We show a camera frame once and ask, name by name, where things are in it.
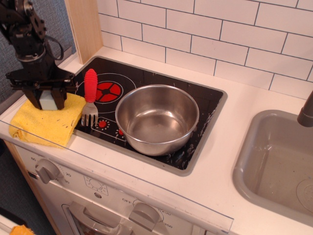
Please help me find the grey cube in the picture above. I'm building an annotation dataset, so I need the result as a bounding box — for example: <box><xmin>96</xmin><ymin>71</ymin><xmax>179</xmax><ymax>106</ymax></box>
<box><xmin>39</xmin><ymin>91</ymin><xmax>58</xmax><ymax>111</ymax></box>

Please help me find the red handled toy fork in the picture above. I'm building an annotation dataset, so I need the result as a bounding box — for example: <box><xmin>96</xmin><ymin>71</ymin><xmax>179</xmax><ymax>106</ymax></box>
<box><xmin>81</xmin><ymin>69</ymin><xmax>98</xmax><ymax>126</ymax></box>

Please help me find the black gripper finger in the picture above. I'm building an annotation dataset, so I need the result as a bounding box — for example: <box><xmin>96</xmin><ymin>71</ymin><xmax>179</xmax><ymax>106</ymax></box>
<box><xmin>22</xmin><ymin>89</ymin><xmax>42</xmax><ymax>110</ymax></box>
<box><xmin>51</xmin><ymin>88</ymin><xmax>67</xmax><ymax>110</ymax></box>

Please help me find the grey faucet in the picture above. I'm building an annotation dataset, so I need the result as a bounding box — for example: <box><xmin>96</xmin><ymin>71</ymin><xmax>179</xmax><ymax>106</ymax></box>
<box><xmin>297</xmin><ymin>92</ymin><xmax>313</xmax><ymax>127</ymax></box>

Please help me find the grey toy sink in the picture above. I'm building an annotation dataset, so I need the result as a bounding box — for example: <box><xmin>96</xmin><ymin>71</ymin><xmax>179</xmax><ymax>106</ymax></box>
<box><xmin>233</xmin><ymin>110</ymin><xmax>313</xmax><ymax>226</ymax></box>

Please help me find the wooden side post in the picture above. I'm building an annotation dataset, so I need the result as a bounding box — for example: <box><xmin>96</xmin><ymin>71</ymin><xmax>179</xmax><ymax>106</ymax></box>
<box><xmin>65</xmin><ymin>0</ymin><xmax>103</xmax><ymax>64</ymax></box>

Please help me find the left grey oven knob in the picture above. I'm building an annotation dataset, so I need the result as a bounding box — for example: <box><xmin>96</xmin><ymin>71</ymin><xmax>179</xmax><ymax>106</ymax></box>
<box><xmin>35</xmin><ymin>159</ymin><xmax>60</xmax><ymax>184</ymax></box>

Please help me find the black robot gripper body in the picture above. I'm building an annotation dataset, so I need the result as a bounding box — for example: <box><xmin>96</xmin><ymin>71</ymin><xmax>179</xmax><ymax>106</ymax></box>
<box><xmin>5</xmin><ymin>52</ymin><xmax>77</xmax><ymax>92</ymax></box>

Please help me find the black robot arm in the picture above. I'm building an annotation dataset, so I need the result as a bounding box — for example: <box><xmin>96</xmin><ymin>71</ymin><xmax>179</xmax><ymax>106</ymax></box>
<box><xmin>0</xmin><ymin>0</ymin><xmax>77</xmax><ymax>110</ymax></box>

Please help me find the stainless steel pot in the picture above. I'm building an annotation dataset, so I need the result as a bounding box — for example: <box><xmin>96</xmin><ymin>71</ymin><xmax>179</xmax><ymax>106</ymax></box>
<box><xmin>115</xmin><ymin>84</ymin><xmax>200</xmax><ymax>156</ymax></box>

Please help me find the right grey oven knob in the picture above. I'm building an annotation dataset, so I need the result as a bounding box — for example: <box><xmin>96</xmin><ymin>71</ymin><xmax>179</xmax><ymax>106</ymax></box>
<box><xmin>129</xmin><ymin>203</ymin><xmax>160</xmax><ymax>232</ymax></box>

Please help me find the black toy stove top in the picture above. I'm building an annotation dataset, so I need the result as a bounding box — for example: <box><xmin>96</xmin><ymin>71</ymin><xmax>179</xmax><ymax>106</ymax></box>
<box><xmin>74</xmin><ymin>57</ymin><xmax>227</xmax><ymax>176</ymax></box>

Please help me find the orange cloth on floor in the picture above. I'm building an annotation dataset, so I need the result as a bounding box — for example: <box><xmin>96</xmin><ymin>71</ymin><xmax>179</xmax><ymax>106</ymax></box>
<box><xmin>9</xmin><ymin>225</ymin><xmax>35</xmax><ymax>235</ymax></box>

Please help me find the yellow cloth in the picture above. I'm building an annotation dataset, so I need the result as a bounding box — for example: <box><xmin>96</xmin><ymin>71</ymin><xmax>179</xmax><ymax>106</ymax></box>
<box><xmin>9</xmin><ymin>93</ymin><xmax>86</xmax><ymax>148</ymax></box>

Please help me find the grey oven door handle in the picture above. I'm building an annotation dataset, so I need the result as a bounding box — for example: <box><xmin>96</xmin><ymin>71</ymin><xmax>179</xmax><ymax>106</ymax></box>
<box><xmin>68</xmin><ymin>202</ymin><xmax>133</xmax><ymax>235</ymax></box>

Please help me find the grey oven knob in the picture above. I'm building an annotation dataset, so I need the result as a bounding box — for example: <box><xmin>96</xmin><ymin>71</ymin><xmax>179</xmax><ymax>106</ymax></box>
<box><xmin>129</xmin><ymin>203</ymin><xmax>160</xmax><ymax>232</ymax></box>
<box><xmin>35</xmin><ymin>159</ymin><xmax>60</xmax><ymax>184</ymax></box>

